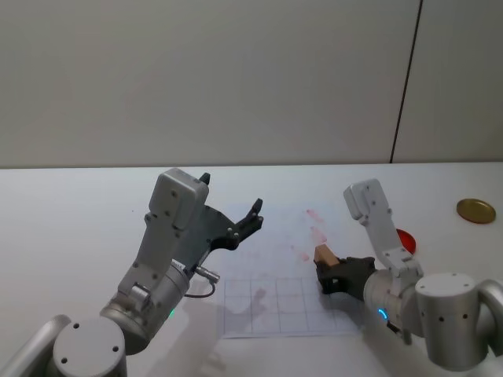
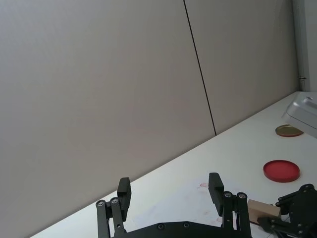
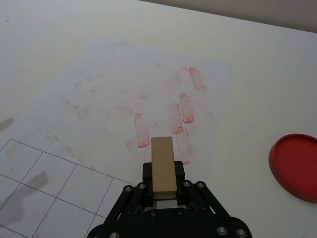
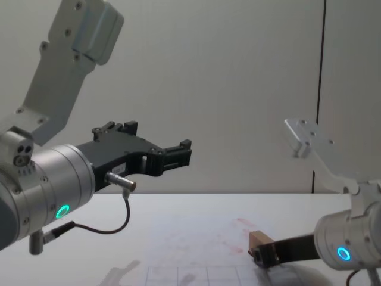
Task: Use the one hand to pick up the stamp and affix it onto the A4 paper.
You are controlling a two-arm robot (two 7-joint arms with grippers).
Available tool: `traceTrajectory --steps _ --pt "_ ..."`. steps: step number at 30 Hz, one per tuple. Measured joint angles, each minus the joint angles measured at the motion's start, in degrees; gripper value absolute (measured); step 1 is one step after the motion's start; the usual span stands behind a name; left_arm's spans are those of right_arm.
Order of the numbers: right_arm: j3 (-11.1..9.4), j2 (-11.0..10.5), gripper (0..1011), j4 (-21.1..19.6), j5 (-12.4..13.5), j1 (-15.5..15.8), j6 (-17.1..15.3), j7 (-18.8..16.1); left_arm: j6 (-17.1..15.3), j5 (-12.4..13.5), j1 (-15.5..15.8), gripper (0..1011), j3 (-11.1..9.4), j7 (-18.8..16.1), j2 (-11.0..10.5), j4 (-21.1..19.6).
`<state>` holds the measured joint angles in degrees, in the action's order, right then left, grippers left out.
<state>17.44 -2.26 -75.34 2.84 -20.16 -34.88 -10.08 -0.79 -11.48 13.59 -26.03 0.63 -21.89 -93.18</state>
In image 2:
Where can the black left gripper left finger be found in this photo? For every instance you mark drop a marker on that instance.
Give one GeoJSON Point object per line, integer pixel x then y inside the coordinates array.
{"type": "Point", "coordinates": [123, 198]}

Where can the small pale wooden block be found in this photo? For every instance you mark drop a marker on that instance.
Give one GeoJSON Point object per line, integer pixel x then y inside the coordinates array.
{"type": "Point", "coordinates": [263, 210]}

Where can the gold round flat lid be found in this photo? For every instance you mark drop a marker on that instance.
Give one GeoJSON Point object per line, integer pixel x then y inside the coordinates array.
{"type": "Point", "coordinates": [289, 130]}

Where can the red round flat lid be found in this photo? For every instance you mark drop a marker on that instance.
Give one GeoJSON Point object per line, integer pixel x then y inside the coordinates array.
{"type": "Point", "coordinates": [281, 171]}

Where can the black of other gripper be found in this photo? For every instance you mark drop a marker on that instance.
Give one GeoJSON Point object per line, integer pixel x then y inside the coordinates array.
{"type": "Point", "coordinates": [309, 215]}

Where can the pale grey vertical post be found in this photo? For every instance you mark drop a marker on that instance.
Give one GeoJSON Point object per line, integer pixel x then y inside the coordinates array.
{"type": "Point", "coordinates": [301, 42]}

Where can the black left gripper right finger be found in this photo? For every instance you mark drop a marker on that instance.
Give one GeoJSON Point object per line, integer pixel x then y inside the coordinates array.
{"type": "Point", "coordinates": [217, 196]}

